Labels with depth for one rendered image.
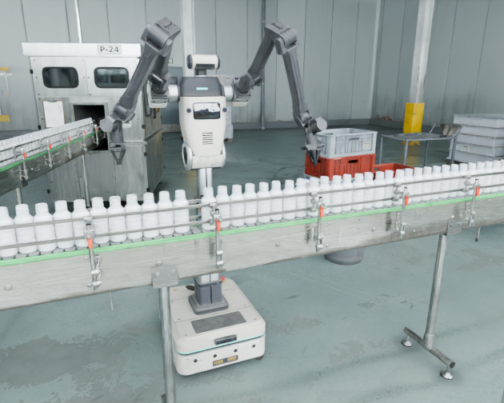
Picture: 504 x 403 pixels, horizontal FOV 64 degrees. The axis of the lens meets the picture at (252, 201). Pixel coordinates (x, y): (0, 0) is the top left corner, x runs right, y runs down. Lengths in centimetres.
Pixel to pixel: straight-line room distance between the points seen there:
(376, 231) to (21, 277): 148
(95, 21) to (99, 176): 872
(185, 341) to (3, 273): 106
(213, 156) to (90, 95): 326
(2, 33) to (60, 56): 836
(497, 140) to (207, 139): 689
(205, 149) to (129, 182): 322
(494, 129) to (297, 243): 694
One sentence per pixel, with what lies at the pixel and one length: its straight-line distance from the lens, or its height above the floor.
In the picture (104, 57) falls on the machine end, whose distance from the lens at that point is 523.
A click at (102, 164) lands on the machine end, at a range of 533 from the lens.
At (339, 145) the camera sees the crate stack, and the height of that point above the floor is 101.
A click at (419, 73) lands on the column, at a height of 183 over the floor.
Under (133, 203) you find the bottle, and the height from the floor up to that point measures 114.
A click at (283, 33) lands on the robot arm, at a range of 185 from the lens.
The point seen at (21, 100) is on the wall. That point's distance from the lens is 1359.
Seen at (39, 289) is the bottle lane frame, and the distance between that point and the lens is 160.
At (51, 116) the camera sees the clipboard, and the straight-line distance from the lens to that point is 542.
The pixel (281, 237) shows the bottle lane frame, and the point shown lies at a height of 93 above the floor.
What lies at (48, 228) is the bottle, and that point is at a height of 109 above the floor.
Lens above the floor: 156
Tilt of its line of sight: 16 degrees down
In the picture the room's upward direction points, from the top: straight up
